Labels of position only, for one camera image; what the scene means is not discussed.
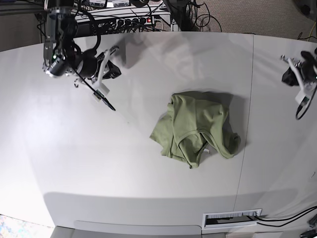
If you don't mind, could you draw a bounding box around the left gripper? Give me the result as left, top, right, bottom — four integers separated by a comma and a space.
280, 51, 317, 106

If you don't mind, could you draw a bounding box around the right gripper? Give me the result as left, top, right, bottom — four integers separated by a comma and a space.
74, 45, 121, 100

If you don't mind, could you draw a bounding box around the green T-shirt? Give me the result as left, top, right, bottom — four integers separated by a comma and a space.
150, 91, 241, 169

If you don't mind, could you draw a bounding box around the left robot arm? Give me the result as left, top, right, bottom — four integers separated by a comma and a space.
280, 51, 317, 108

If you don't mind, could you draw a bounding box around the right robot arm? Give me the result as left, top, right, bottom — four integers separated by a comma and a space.
43, 0, 121, 110

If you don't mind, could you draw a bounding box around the black power strip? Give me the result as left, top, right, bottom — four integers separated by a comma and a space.
107, 16, 156, 27

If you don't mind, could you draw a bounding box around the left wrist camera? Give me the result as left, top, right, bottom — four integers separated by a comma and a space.
295, 90, 312, 107

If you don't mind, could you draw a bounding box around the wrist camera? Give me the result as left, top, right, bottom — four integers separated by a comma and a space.
295, 90, 312, 107
94, 84, 109, 103

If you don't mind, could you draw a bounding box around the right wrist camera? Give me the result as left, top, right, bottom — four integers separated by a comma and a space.
94, 84, 109, 103

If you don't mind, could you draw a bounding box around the white table leg frame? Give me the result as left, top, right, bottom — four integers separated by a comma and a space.
160, 0, 181, 32

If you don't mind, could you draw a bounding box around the black cable pair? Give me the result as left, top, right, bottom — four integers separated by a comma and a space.
249, 206, 317, 227

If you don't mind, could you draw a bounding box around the table cable grommet slot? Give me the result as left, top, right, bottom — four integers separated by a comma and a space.
202, 208, 262, 230

